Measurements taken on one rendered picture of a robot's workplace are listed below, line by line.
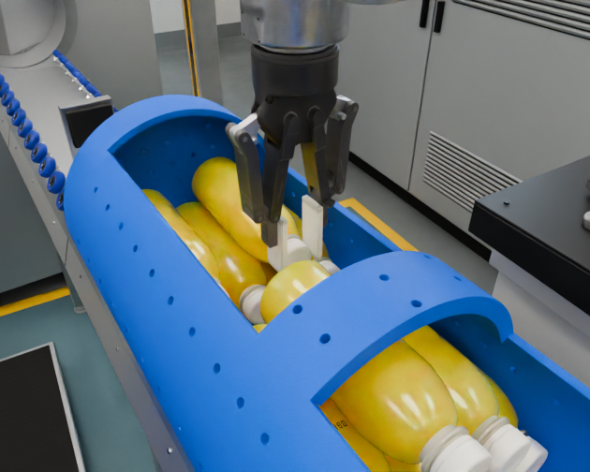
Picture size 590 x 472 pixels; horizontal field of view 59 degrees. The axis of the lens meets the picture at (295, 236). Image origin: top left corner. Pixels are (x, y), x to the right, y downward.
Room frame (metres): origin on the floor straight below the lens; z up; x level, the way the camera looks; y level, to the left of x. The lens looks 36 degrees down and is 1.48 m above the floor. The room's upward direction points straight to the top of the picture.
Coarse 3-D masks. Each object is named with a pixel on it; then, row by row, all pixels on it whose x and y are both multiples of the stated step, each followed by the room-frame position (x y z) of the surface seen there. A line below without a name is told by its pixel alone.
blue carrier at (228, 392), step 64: (128, 128) 0.56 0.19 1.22; (192, 128) 0.65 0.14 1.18; (64, 192) 0.56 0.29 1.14; (128, 192) 0.46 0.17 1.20; (192, 192) 0.65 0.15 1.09; (128, 256) 0.39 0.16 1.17; (192, 256) 0.35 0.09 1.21; (384, 256) 0.31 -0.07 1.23; (128, 320) 0.35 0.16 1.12; (192, 320) 0.29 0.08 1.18; (320, 320) 0.25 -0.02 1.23; (384, 320) 0.24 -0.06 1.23; (448, 320) 0.38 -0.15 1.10; (192, 384) 0.25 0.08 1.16; (256, 384) 0.23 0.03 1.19; (320, 384) 0.21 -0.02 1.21; (512, 384) 0.31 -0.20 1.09; (576, 384) 0.27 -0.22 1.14; (192, 448) 0.23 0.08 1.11; (256, 448) 0.19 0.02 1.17; (320, 448) 0.18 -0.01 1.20; (576, 448) 0.25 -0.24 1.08
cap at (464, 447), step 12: (456, 444) 0.19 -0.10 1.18; (468, 444) 0.19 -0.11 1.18; (444, 456) 0.19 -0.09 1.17; (456, 456) 0.18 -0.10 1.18; (468, 456) 0.18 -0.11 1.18; (480, 456) 0.18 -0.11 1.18; (432, 468) 0.18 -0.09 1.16; (444, 468) 0.18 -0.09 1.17; (456, 468) 0.18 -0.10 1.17; (468, 468) 0.18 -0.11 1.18; (480, 468) 0.18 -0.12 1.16
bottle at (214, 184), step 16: (208, 160) 0.62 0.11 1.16; (224, 160) 0.62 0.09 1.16; (208, 176) 0.59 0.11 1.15; (224, 176) 0.57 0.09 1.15; (208, 192) 0.57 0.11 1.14; (224, 192) 0.55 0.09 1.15; (208, 208) 0.56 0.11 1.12; (224, 208) 0.53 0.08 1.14; (240, 208) 0.51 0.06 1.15; (224, 224) 0.52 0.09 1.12; (240, 224) 0.50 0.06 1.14; (256, 224) 0.48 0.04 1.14; (288, 224) 0.49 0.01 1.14; (240, 240) 0.49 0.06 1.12; (256, 240) 0.47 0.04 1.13; (256, 256) 0.47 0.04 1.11
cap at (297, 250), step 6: (288, 240) 0.46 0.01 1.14; (294, 240) 0.46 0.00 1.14; (288, 246) 0.45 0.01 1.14; (294, 246) 0.45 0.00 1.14; (300, 246) 0.45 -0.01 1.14; (306, 246) 0.46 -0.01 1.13; (288, 252) 0.45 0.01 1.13; (294, 252) 0.45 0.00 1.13; (300, 252) 0.45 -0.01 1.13; (306, 252) 0.46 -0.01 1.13; (288, 258) 0.44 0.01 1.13; (294, 258) 0.45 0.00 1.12; (300, 258) 0.45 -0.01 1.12; (306, 258) 0.46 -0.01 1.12; (288, 264) 0.44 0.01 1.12
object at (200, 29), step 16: (192, 0) 1.27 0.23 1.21; (208, 0) 1.29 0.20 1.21; (192, 16) 1.27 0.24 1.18; (208, 16) 1.29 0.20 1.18; (192, 32) 1.28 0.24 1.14; (208, 32) 1.29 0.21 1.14; (192, 48) 1.29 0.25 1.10; (208, 48) 1.29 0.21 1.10; (192, 64) 1.30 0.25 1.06; (208, 64) 1.29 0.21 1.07; (192, 80) 1.31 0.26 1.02; (208, 80) 1.28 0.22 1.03; (208, 96) 1.28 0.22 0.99
